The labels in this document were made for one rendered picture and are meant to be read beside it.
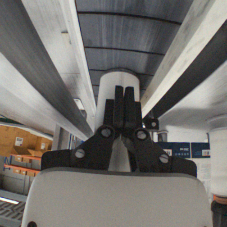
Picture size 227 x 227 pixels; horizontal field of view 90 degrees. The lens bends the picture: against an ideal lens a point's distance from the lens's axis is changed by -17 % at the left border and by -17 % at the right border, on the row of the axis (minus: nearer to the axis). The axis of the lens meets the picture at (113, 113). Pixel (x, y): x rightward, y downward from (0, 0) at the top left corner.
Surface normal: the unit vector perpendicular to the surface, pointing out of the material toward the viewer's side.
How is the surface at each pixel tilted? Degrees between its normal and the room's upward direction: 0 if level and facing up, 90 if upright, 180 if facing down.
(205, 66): 90
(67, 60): 0
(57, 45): 0
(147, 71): 0
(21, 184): 90
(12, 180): 90
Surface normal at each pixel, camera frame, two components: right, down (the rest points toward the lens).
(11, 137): 0.02, -0.31
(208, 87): -0.07, 0.95
